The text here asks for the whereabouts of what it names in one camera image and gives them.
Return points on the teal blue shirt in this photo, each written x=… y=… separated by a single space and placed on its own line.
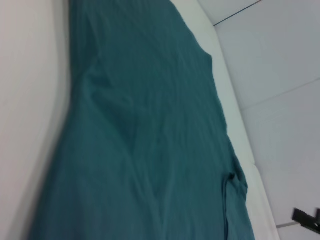
x=137 y=137

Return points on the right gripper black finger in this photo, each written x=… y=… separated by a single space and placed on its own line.
x=300 y=215

